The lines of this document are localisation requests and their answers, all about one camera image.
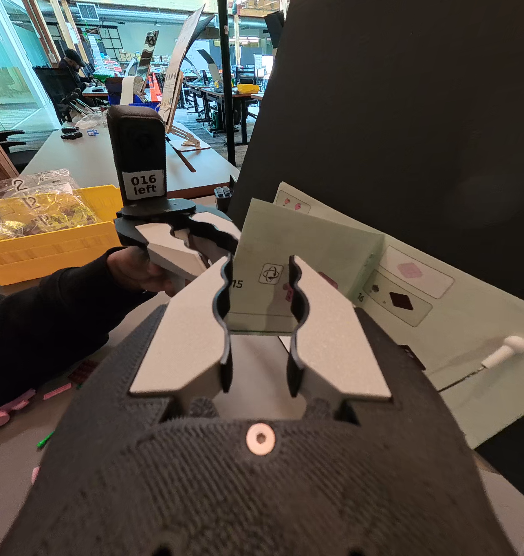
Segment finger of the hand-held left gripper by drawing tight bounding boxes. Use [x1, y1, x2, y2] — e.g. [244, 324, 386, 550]
[134, 223, 209, 282]
[186, 211, 242, 266]

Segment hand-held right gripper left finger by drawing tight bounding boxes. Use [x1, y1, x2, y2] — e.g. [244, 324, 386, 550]
[129, 255, 234, 411]

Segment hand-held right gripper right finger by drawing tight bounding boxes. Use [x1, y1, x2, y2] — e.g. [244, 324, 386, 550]
[287, 255, 393, 413]

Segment brick instruction booklet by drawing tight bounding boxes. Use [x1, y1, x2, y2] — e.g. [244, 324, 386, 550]
[227, 182, 524, 450]

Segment white book stand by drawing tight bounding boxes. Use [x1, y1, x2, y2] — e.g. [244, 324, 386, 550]
[214, 334, 524, 420]

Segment pink and brown branch assembly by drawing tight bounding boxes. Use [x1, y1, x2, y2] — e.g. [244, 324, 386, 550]
[0, 388, 38, 428]

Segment person's left forearm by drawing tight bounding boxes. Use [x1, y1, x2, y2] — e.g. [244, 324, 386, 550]
[0, 252, 158, 413]

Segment person's left hand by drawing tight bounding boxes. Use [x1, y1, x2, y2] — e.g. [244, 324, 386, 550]
[107, 247, 178, 297]

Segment cardboard instruction board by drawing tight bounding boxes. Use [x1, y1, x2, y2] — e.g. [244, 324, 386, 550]
[159, 4, 216, 153]

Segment wooden office desk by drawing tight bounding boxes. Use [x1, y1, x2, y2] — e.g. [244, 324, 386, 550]
[200, 87, 265, 146]

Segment black office chair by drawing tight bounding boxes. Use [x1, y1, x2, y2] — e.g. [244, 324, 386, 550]
[33, 65, 85, 126]

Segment black pole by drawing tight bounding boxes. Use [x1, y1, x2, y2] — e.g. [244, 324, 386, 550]
[216, 0, 237, 168]

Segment clear plastic bags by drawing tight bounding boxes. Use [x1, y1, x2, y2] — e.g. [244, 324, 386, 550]
[0, 169, 98, 244]

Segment scattered pink bricks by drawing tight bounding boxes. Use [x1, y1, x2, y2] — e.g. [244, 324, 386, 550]
[0, 383, 74, 556]

